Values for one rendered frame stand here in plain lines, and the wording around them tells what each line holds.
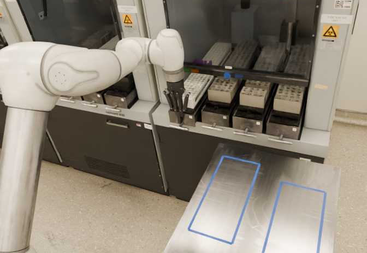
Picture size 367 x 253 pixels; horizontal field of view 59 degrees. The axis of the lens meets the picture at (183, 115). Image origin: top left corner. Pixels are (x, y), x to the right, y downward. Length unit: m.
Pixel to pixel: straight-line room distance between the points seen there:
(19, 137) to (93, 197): 1.50
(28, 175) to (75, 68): 0.32
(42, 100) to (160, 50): 0.56
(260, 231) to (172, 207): 1.17
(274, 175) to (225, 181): 0.17
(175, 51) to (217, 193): 0.56
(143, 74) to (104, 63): 0.84
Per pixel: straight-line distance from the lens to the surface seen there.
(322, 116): 1.50
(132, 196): 2.29
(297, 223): 1.09
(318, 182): 1.21
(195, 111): 1.52
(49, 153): 2.56
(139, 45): 1.33
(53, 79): 0.81
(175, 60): 1.31
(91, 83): 0.81
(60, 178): 2.61
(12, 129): 0.93
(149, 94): 1.73
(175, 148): 1.77
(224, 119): 1.50
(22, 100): 0.91
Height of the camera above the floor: 1.70
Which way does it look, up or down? 36 degrees down
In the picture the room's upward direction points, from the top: 8 degrees counter-clockwise
